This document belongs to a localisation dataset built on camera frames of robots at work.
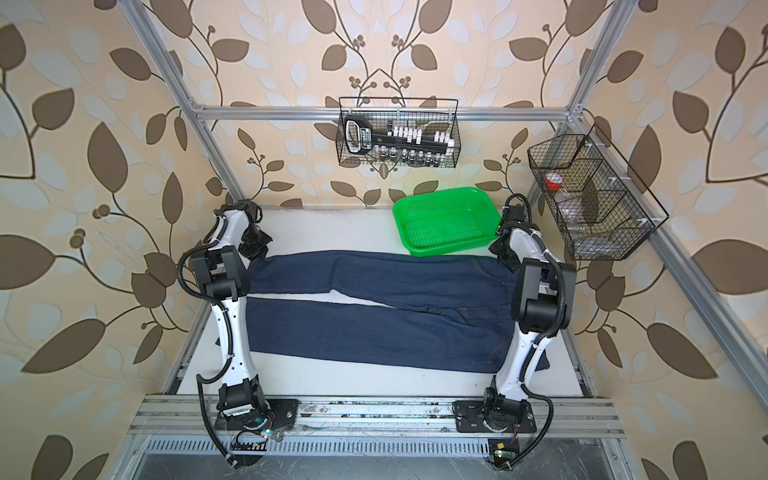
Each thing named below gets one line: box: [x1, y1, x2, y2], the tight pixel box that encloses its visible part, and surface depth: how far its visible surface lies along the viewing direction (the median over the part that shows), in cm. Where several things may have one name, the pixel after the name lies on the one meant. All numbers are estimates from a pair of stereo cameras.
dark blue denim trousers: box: [245, 250, 549, 373], surface depth 91 cm
